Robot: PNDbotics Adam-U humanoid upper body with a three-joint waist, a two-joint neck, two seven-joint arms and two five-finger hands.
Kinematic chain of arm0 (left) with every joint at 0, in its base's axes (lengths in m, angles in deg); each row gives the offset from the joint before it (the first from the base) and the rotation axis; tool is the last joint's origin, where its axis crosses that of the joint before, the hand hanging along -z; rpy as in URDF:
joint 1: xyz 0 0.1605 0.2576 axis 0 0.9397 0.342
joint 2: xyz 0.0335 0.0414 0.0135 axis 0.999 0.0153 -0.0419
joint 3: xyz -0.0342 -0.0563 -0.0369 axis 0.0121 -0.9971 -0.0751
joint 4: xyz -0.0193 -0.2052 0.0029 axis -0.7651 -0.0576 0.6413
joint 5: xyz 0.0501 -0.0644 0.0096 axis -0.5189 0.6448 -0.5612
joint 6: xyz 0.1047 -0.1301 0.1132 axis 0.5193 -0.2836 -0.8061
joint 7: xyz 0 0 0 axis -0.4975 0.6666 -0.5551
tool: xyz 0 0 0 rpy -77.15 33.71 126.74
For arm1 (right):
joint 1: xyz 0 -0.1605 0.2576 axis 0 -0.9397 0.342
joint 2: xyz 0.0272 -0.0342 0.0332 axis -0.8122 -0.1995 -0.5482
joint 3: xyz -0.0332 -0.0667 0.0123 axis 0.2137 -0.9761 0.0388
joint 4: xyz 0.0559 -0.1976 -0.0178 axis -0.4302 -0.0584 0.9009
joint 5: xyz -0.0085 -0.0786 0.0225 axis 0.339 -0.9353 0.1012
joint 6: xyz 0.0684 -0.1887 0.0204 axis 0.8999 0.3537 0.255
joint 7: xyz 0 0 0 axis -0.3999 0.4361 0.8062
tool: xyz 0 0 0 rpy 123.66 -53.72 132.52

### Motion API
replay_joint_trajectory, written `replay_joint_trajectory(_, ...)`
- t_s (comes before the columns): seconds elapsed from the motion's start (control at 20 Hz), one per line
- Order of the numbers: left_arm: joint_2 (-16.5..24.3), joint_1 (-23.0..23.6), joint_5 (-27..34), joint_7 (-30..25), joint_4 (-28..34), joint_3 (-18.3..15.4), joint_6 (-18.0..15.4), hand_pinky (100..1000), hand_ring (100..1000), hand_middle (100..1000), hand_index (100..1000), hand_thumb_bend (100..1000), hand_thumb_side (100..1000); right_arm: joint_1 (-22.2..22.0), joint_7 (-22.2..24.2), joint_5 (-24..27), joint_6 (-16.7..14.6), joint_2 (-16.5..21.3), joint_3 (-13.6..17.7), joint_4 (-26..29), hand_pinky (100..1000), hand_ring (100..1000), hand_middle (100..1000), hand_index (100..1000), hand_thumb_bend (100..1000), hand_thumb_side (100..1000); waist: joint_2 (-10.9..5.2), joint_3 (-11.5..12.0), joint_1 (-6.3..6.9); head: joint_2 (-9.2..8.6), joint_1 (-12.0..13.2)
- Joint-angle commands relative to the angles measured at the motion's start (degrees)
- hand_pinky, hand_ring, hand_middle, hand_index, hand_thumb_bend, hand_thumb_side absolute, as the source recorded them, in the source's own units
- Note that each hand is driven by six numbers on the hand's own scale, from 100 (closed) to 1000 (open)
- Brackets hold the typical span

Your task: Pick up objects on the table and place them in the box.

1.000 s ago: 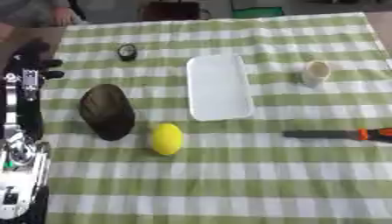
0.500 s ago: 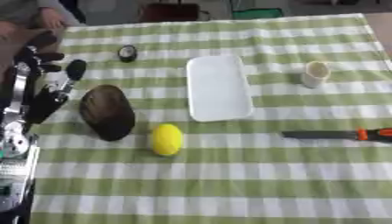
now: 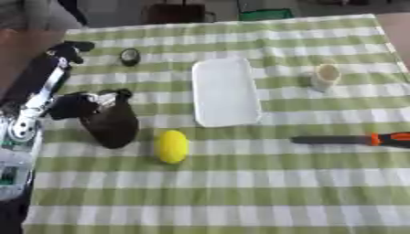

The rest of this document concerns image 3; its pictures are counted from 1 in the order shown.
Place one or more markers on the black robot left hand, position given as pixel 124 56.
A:
pixel 69 105

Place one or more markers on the dark brown pear-shaped pouch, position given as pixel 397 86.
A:
pixel 113 128

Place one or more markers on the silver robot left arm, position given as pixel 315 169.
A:
pixel 16 158

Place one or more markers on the black tape roll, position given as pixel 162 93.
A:
pixel 130 57

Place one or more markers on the person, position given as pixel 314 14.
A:
pixel 32 13

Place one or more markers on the yellow toy lemon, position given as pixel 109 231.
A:
pixel 172 146

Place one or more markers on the dark brown chair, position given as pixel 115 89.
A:
pixel 176 12

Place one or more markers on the white rectangular tray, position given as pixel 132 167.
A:
pixel 225 93

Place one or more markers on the green and black bag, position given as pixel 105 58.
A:
pixel 266 14

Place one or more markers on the beige cup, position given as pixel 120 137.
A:
pixel 325 76

